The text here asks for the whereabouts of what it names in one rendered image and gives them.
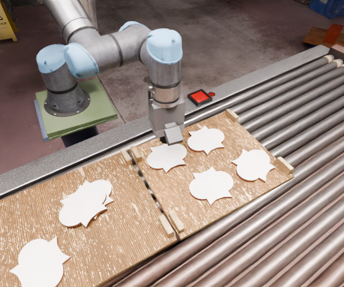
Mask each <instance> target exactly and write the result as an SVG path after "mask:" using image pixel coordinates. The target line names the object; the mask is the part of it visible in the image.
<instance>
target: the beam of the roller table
mask: <svg viewBox="0 0 344 287"><path fill-rule="evenodd" d="M329 50H330V49H329V48H327V47H325V46H323V45H321V44H320V45H318V46H315V47H313V48H311V49H308V50H306V51H303V52H300V53H299V54H296V55H293V56H291V57H289V58H286V59H284V60H281V61H278V62H277V63H274V64H271V65H269V66H266V67H264V68H261V69H259V70H257V71H254V72H251V73H249V74H247V75H244V76H242V77H239V78H237V79H235V80H232V81H229V82H227V83H224V84H222V85H220V86H217V87H215V88H212V89H209V90H207V91H205V92H206V93H209V92H214V93H215V96H212V101H210V102H208V103H206V104H204V105H201V106H199V107H197V106H196V105H195V104H194V103H193V102H192V101H191V100H189V99H185V100H184V101H185V118H186V117H189V116H191V115H193V114H196V113H198V112H200V111H202V110H205V109H207V108H209V107H211V106H214V105H216V104H218V103H221V102H223V101H226V100H228V99H230V98H232V97H234V96H237V95H239V94H241V93H243V92H246V91H248V90H250V89H252V88H255V87H258V86H259V85H262V84H264V83H267V82H269V81H271V80H273V79H275V78H278V77H280V76H282V75H284V74H287V73H289V72H292V71H294V70H296V69H298V68H301V67H303V66H305V65H307V64H310V63H312V62H314V61H316V60H319V59H320V58H322V57H324V56H326V55H327V54H328V52H329ZM152 132H153V130H152V128H151V126H150V123H149V114H148V115H146V116H143V117H141V118H138V119H136V120H133V121H131V122H129V123H126V124H123V125H121V126H118V127H116V128H114V129H111V130H109V131H107V132H104V133H101V134H99V135H96V136H94V137H92V138H89V139H87V140H84V141H81V142H79V143H76V144H74V145H72V146H69V147H67V148H65V149H62V150H59V151H57V152H55V153H52V154H50V155H47V156H45V157H42V158H39V159H37V160H35V161H32V162H30V163H27V164H25V165H23V166H20V167H17V168H16V169H13V170H10V171H8V172H5V173H3V174H0V199H2V198H4V197H6V196H9V195H11V194H13V193H15V192H18V191H20V190H23V189H24V188H27V187H29V186H32V185H34V184H36V183H38V182H41V181H43V180H45V179H47V178H50V177H52V176H54V175H56V174H59V173H61V172H63V171H66V170H68V169H70V168H72V167H75V166H77V165H79V164H81V163H84V162H86V161H88V160H90V159H93V158H95V157H98V156H100V155H102V154H104V153H107V152H109V151H111V150H113V149H116V148H118V147H120V146H122V145H125V144H127V143H130V142H132V141H134V140H136V139H139V138H141V137H143V136H145V135H148V134H150V133H152Z"/></svg>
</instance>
